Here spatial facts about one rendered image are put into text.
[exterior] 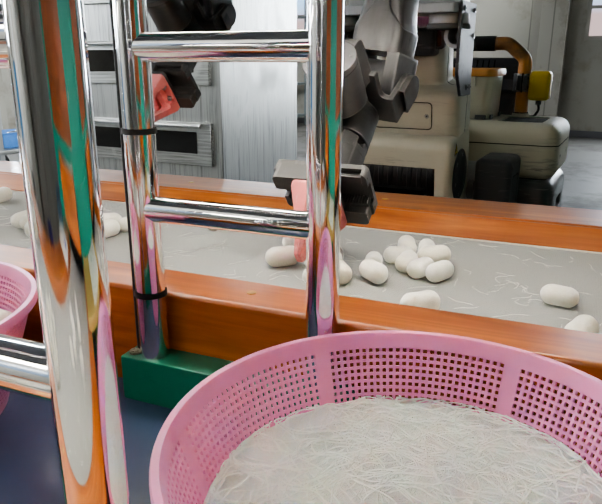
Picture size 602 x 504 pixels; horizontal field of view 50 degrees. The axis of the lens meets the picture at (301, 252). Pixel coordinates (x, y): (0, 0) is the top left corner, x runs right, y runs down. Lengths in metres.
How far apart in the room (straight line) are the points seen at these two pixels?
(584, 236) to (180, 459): 0.58
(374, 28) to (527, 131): 0.81
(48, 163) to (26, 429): 0.37
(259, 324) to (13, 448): 0.20
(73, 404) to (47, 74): 0.11
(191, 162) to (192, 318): 2.98
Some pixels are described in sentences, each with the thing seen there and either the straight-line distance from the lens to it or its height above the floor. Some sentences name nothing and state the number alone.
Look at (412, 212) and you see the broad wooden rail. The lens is 0.84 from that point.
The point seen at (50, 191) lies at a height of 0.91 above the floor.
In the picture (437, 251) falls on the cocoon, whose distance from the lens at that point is 0.69.
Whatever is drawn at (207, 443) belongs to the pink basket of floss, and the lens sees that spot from 0.39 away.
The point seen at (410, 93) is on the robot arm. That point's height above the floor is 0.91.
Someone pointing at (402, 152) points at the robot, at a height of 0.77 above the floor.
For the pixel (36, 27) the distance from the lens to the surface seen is 0.21.
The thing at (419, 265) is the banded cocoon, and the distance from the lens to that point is 0.64.
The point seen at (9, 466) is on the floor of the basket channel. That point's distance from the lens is 0.52.
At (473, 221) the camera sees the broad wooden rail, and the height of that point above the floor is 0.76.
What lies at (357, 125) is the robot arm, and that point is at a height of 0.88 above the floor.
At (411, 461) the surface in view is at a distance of 0.40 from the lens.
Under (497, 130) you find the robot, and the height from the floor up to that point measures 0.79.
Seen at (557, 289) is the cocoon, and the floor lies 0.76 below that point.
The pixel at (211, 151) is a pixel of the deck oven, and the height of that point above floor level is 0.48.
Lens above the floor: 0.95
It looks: 17 degrees down
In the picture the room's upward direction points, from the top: straight up
